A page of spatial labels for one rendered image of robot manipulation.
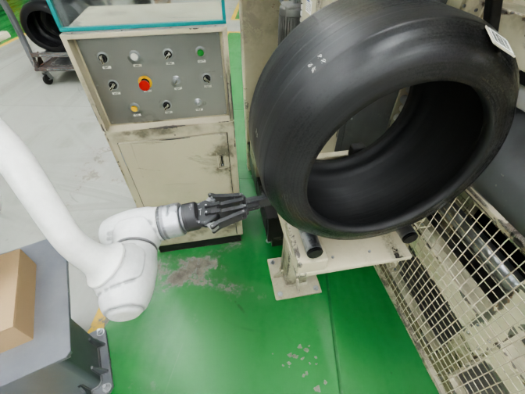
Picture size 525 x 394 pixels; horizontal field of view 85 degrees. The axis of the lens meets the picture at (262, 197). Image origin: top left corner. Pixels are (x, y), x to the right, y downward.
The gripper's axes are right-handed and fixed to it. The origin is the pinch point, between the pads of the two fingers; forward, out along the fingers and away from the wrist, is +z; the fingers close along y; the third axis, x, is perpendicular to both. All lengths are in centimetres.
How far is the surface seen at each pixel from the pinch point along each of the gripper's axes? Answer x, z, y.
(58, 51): 41, -188, 343
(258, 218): 102, -1, 80
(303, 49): -35.6, 13.3, 1.4
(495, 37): -36, 41, -10
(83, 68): -20, -52, 65
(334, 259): 22.9, 19.0, -8.6
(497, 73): -30, 43, -11
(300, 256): 15.4, 8.1, -9.7
